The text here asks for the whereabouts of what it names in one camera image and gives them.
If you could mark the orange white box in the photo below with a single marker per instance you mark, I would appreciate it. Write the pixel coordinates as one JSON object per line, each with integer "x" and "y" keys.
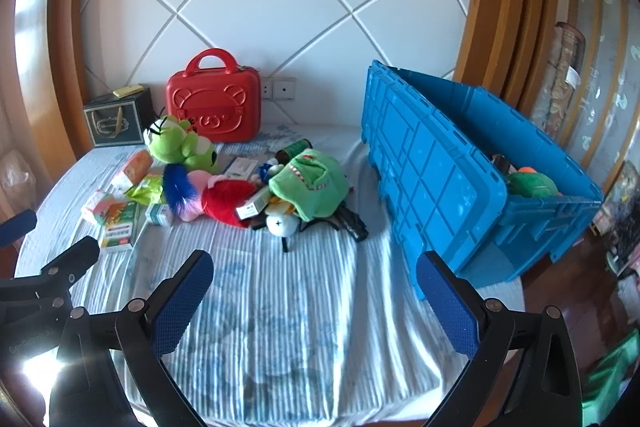
{"x": 135, "y": 167}

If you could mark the green bag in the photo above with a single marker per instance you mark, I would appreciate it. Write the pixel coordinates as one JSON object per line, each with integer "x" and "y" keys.
{"x": 607, "y": 377}

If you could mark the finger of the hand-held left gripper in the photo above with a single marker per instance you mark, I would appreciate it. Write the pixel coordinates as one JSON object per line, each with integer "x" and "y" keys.
{"x": 20, "y": 224}
{"x": 75, "y": 259}

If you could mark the blue feather duster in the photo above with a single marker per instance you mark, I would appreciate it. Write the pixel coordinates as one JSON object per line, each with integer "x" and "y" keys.
{"x": 177, "y": 189}

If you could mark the green orange plush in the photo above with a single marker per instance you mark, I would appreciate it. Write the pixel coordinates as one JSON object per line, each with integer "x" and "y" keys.
{"x": 532, "y": 184}

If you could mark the brown bottle green label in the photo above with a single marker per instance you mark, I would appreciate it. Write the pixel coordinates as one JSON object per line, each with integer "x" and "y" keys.
{"x": 295, "y": 149}

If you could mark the clear plastic bag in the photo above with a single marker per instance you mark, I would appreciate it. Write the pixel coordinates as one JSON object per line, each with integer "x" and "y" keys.
{"x": 15, "y": 172}

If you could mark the blue plastic crate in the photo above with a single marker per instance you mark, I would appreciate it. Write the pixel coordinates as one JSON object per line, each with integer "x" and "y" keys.
{"x": 430, "y": 167}

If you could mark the dark gift box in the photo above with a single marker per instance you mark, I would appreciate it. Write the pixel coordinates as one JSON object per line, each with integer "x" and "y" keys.
{"x": 115, "y": 122}

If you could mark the pink pig plush red dress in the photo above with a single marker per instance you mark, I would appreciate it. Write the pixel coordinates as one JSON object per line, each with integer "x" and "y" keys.
{"x": 227, "y": 202}

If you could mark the black wrapped bundle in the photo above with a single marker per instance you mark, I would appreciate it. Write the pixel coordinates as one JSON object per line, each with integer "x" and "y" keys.
{"x": 350, "y": 219}

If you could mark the small teal white box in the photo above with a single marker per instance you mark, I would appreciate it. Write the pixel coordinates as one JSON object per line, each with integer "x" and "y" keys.
{"x": 160, "y": 214}

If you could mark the white box green print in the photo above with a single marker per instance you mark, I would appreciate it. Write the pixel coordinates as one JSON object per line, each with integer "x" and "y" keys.
{"x": 240, "y": 167}

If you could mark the white wall socket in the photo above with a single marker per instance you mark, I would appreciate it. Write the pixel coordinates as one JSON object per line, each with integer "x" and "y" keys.
{"x": 284, "y": 89}
{"x": 267, "y": 89}

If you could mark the green dinosaur plush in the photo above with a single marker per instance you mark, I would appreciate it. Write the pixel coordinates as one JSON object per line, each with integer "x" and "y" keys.
{"x": 310, "y": 182}

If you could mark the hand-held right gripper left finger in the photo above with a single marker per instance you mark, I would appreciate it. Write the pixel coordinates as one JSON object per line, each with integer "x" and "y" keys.
{"x": 172, "y": 312}

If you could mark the red bear suitcase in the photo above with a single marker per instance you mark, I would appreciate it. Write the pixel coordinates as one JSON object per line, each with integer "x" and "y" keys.
{"x": 215, "y": 107}

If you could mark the blue plush toy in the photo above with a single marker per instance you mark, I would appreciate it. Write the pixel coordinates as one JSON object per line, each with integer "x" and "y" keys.
{"x": 265, "y": 168}

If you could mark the green frog plush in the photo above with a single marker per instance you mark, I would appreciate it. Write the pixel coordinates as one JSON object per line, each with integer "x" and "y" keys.
{"x": 170, "y": 142}

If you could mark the pink white box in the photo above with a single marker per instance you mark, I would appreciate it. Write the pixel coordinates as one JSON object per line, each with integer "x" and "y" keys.
{"x": 97, "y": 206}

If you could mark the frosted glass door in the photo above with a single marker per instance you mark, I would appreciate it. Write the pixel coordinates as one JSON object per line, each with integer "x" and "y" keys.
{"x": 607, "y": 72}

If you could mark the green foil packet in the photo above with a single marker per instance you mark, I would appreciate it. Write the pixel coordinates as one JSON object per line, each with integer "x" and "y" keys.
{"x": 145, "y": 192}

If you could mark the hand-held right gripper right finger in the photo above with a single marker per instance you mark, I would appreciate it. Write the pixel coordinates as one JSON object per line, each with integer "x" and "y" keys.
{"x": 450, "y": 307}

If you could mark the white yellow plush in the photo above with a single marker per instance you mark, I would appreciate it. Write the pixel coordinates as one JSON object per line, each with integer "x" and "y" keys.
{"x": 280, "y": 223}

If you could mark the green orange medicine box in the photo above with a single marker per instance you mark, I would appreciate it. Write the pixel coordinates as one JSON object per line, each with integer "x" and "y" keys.
{"x": 120, "y": 229}

